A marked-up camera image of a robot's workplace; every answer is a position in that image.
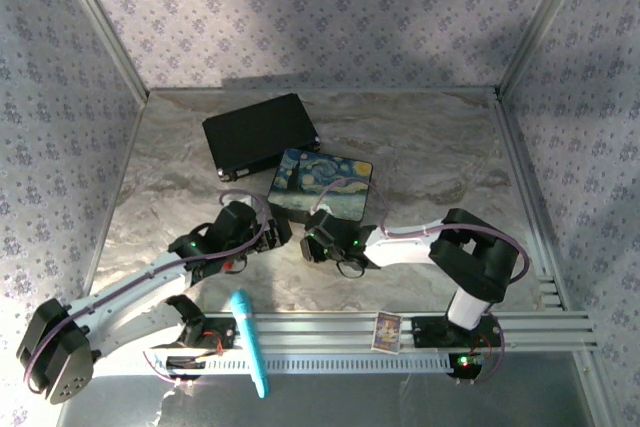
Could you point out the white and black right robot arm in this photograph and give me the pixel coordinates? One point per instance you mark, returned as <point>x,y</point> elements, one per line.
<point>470,252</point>

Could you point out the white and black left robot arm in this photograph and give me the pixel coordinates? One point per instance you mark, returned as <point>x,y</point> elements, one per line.
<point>125,292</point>

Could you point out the starry night painted box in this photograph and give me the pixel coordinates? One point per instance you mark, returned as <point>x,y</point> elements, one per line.
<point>325,182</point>

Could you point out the black ribbed hard case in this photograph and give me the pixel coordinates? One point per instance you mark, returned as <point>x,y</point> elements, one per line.
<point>260,134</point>

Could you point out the small picture card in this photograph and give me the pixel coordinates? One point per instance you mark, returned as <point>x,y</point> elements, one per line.
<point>387,333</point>

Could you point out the light blue marker pen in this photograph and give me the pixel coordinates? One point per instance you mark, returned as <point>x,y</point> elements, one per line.
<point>247,332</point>

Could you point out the circuit board with green light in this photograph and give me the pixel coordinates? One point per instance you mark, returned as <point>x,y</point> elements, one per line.
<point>466,363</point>

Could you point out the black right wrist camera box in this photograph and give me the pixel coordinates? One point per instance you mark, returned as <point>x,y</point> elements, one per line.
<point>312,248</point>

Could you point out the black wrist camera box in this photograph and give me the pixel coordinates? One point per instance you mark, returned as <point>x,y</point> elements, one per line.
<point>312,248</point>
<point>274,236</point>

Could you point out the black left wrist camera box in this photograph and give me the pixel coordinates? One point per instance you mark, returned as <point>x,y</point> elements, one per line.
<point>274,236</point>

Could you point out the aluminium slotted base rail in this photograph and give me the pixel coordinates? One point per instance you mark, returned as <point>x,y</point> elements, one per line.
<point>325,329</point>

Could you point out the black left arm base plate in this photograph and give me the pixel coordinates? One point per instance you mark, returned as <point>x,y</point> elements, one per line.
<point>220,334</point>

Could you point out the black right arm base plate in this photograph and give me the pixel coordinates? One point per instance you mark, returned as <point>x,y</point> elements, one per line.
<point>430,332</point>

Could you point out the aluminium side frame rail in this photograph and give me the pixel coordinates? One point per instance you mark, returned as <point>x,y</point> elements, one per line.
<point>530,207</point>

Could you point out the aluminium corner frame post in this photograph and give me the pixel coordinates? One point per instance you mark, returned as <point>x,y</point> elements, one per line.
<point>542,17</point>
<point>100,27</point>

